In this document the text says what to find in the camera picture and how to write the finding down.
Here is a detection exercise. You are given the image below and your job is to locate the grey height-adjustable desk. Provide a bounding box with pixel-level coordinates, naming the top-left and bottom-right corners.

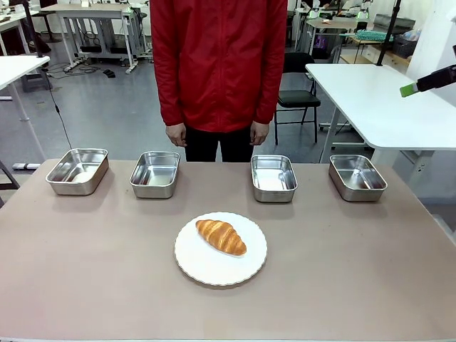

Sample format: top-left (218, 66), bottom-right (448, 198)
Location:
top-left (41, 2), bottom-right (143, 75)

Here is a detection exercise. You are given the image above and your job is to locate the person's left hand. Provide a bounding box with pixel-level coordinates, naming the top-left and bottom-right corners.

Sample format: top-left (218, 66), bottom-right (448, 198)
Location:
top-left (249, 121), bottom-right (270, 146)

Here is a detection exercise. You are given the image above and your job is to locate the person's right hand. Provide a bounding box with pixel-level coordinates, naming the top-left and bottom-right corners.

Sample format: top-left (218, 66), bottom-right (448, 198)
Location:
top-left (165, 123), bottom-right (188, 148)

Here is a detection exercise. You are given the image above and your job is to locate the black folding chair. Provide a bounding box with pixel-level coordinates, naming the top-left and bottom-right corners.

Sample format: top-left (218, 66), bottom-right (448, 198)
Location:
top-left (274, 52), bottom-right (321, 145)

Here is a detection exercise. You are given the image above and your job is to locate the large white table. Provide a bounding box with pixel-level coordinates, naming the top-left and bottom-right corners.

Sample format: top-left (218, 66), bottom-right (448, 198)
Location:
top-left (305, 63), bottom-right (456, 200)

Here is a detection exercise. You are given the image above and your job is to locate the golden brown croissant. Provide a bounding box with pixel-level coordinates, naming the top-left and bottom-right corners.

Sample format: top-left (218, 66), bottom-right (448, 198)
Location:
top-left (195, 219), bottom-right (248, 257)

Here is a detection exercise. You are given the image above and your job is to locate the wooden workbench with clutter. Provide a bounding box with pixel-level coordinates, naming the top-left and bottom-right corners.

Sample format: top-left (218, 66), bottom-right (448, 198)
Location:
top-left (306, 14), bottom-right (418, 67)

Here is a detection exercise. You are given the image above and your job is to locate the black camera stand pole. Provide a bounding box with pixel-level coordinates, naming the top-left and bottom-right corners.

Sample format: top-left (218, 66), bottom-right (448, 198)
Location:
top-left (376, 0), bottom-right (399, 67)

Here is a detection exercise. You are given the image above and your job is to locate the rectangular stainless steel container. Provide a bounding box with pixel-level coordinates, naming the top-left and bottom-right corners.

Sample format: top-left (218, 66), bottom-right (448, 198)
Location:
top-left (328, 153), bottom-right (388, 203)
top-left (45, 147), bottom-right (110, 197)
top-left (250, 154), bottom-right (299, 204)
top-left (129, 150), bottom-right (181, 200)

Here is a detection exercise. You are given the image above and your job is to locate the white scalloped plate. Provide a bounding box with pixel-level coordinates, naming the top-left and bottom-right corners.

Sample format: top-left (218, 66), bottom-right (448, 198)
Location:
top-left (174, 212), bottom-right (268, 286)

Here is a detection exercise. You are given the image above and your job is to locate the person in red jacket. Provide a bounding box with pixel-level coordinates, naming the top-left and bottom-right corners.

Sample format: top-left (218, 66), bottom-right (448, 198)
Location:
top-left (149, 0), bottom-right (289, 163)

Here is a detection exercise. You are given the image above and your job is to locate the white side table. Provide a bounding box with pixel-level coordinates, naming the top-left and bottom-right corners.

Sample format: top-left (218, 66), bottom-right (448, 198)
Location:
top-left (0, 55), bottom-right (51, 122)

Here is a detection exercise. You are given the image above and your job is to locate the black tripod pole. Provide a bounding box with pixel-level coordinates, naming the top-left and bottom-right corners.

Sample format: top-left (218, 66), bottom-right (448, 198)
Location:
top-left (19, 0), bottom-right (46, 58)

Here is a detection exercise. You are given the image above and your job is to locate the black cable on floor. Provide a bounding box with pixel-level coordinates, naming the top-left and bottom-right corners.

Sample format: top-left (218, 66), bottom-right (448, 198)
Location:
top-left (42, 67), bottom-right (74, 150)

